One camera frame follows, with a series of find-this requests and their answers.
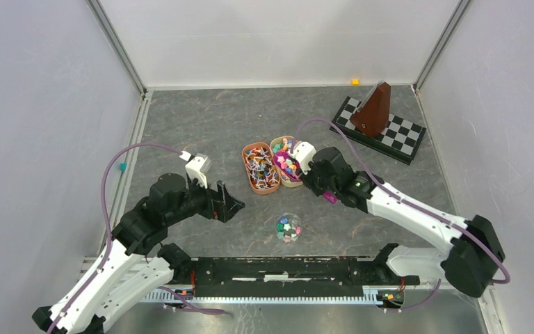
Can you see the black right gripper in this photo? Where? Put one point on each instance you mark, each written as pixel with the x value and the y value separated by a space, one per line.
pixel 306 180

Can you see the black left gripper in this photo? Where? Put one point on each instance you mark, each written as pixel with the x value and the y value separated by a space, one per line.
pixel 220 204

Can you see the beige tray of star candies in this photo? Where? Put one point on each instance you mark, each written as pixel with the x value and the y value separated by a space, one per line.
pixel 281 149

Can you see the magenta plastic scoop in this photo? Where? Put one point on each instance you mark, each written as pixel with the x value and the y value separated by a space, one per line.
pixel 289 167

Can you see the orange tray of lollipops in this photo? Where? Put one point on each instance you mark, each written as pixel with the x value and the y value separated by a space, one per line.
pixel 260 168

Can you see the clear round plastic jar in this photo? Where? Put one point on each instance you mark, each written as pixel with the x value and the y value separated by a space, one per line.
pixel 287 227

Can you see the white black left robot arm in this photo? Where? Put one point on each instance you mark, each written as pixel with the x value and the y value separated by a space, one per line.
pixel 102 295

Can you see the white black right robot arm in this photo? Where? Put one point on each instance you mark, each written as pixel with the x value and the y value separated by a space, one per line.
pixel 466 253

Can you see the brown wooden metronome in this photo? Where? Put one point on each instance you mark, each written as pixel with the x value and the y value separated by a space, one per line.
pixel 372 115

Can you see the black white chessboard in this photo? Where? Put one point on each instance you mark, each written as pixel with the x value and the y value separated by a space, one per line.
pixel 399 139

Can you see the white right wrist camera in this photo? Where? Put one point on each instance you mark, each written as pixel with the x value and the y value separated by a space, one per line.
pixel 303 152

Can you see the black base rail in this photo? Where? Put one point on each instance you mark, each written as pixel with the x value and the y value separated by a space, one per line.
pixel 278 277

